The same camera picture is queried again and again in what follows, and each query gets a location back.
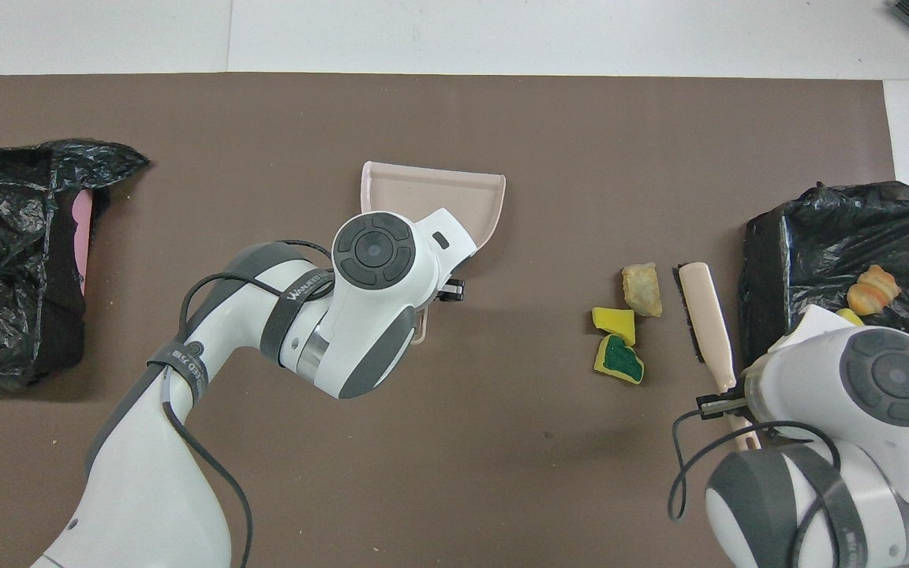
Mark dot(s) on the toy croissant piece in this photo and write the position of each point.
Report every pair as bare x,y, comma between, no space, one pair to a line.
873,289

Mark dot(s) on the green and yellow sponge piece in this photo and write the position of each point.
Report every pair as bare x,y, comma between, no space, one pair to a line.
620,361

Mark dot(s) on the bin fully wrapped black bag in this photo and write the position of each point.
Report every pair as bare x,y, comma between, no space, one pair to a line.
833,237

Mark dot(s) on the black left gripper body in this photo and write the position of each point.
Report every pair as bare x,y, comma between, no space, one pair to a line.
451,290

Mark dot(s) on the brown table mat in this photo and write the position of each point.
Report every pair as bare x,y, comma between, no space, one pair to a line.
265,118

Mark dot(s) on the beige hand brush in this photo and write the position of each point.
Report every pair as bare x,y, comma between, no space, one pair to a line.
707,315

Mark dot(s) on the small square yellow sponge piece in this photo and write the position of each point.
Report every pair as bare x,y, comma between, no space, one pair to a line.
614,323

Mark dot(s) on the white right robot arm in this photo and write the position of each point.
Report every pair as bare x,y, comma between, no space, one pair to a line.
857,442

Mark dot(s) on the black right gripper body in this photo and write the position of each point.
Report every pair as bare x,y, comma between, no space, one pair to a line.
724,405

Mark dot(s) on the notched yellow sponge piece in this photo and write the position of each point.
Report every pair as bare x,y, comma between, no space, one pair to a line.
851,315

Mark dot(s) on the pale bread chunk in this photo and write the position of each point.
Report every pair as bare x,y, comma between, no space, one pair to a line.
642,290

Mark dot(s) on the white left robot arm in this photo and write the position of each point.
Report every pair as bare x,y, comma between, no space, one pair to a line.
368,315

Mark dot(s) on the pink bin with black bag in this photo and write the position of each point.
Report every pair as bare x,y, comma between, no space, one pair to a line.
5,260

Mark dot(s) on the beige plastic dustpan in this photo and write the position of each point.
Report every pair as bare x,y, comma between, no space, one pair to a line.
431,193

